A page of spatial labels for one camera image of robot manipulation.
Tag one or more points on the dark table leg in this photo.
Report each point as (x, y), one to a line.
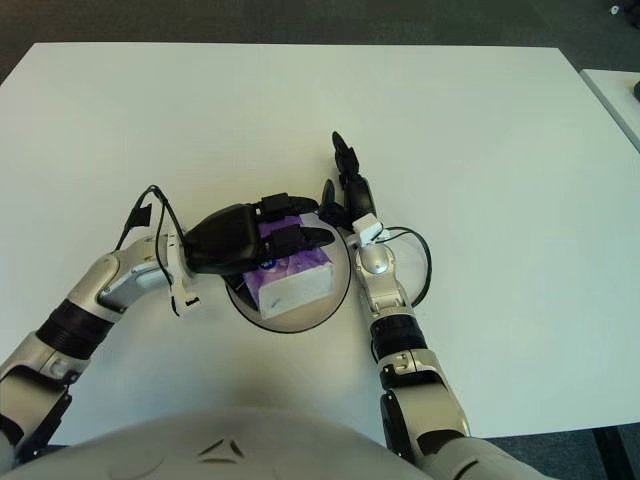
(607, 457)

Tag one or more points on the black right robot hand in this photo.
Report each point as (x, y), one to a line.
(360, 197)

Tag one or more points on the white side table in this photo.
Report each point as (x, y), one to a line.
(615, 95)

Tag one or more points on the small white round object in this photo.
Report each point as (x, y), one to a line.
(615, 9)

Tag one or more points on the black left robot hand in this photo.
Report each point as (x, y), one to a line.
(225, 240)

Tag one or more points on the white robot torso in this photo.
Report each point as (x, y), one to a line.
(250, 450)

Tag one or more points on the purple tissue paper pack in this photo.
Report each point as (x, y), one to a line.
(295, 285)

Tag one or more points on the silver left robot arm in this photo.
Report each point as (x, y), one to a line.
(95, 285)

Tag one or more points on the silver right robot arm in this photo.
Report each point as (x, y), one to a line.
(395, 310)

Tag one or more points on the white plate with black rim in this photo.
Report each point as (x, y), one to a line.
(330, 310)

